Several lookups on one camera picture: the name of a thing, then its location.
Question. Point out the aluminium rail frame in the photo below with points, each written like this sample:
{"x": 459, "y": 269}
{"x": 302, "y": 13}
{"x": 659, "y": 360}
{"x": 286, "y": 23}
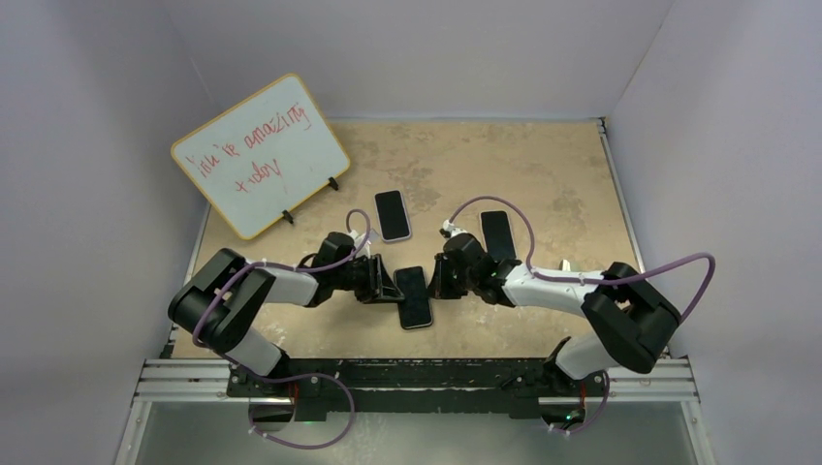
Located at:
{"x": 182, "y": 414}

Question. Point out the silver-edged phone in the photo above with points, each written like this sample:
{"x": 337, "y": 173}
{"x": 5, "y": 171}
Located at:
{"x": 415, "y": 310}

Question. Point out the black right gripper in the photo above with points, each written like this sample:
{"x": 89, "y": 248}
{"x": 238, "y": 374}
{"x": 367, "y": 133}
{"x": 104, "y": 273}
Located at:
{"x": 437, "y": 288}

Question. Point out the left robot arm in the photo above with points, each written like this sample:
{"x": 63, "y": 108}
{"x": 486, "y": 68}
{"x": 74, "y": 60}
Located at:
{"x": 221, "y": 301}

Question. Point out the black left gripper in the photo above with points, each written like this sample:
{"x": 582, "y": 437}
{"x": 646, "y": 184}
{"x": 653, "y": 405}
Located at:
{"x": 379, "y": 288}

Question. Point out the lilac phone case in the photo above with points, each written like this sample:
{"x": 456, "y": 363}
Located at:
{"x": 392, "y": 216}

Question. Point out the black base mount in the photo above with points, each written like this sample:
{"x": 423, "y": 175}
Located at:
{"x": 518, "y": 387}

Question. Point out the black phone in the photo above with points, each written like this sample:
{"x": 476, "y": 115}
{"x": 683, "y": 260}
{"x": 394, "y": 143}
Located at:
{"x": 497, "y": 233}

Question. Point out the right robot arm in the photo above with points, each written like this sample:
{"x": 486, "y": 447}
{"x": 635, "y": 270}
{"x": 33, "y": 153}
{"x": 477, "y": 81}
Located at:
{"x": 631, "y": 321}

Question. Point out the yellow-framed whiteboard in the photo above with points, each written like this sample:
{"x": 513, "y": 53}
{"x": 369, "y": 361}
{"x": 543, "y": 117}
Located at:
{"x": 260, "y": 159}

